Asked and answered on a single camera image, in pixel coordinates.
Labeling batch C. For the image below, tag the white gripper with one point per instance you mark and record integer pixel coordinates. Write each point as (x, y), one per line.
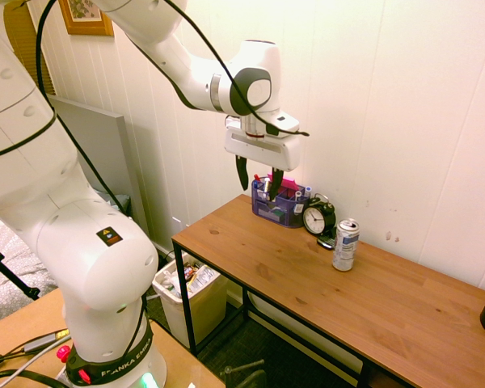
(266, 151)

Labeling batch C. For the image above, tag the silver drink can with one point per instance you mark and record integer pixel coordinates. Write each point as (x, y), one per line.
(345, 246)

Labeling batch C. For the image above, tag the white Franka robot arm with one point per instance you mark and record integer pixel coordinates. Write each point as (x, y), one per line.
(85, 250)

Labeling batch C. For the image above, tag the beige plastic trash bin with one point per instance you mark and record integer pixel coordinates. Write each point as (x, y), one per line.
(204, 307)

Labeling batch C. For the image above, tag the red capped marker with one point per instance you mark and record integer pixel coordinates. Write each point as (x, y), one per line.
(257, 178)

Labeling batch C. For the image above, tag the pink sticky note pad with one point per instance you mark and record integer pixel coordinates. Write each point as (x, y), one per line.
(289, 185)

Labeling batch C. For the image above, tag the purple mesh desk organizer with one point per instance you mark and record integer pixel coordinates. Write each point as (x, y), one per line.
(277, 210)

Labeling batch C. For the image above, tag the black twin-bell alarm clock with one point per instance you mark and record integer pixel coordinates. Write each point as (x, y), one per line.
(317, 218)

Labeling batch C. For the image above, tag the black mobile phone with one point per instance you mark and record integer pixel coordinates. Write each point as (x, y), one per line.
(327, 241)

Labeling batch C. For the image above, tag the crumpled snack bag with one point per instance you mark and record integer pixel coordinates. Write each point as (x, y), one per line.
(202, 278)

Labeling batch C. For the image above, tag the crumpled white paper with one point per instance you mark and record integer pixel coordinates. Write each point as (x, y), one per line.
(170, 279)

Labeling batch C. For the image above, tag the grey green pillow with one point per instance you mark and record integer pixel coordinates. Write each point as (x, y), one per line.
(119, 201)

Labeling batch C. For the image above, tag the grey headboard panel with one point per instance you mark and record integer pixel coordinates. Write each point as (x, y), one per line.
(101, 149)

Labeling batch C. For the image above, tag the black screw clamp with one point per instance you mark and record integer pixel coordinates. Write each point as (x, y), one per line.
(242, 374)

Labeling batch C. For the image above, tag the wood framed picture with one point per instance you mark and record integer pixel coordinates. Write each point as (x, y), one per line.
(87, 26)

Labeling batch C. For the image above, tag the red knob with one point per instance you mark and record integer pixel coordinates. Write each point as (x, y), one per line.
(84, 376)
(64, 353)

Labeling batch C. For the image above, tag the black tripod leg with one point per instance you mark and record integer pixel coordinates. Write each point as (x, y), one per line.
(12, 275)

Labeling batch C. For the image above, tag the white patterned bed cover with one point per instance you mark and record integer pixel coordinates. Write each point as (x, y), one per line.
(8, 275)

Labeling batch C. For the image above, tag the tan window blind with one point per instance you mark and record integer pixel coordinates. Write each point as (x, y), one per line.
(24, 44)

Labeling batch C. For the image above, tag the light wooden robot table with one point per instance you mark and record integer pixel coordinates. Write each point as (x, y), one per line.
(20, 323)

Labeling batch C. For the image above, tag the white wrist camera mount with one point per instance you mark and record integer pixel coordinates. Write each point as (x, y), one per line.
(285, 120)

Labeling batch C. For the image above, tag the wooden table with black frame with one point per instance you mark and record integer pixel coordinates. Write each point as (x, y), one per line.
(307, 266)

